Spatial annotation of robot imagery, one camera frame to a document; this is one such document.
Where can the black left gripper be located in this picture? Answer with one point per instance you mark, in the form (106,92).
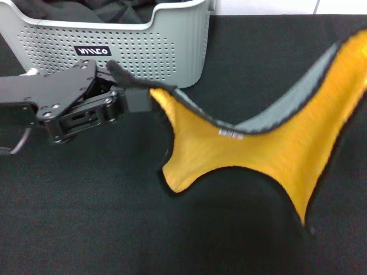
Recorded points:
(51,91)

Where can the yellow and grey towel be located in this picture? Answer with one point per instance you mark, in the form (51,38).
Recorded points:
(258,149)

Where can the silver elbow connector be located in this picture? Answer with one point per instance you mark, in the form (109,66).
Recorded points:
(30,72)

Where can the grey perforated storage box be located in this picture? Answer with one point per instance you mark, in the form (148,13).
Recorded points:
(160,51)

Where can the dark grey folded cloth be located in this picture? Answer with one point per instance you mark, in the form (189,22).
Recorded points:
(120,14)

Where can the black folded cloth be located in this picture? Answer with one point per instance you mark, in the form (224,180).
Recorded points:
(57,10)

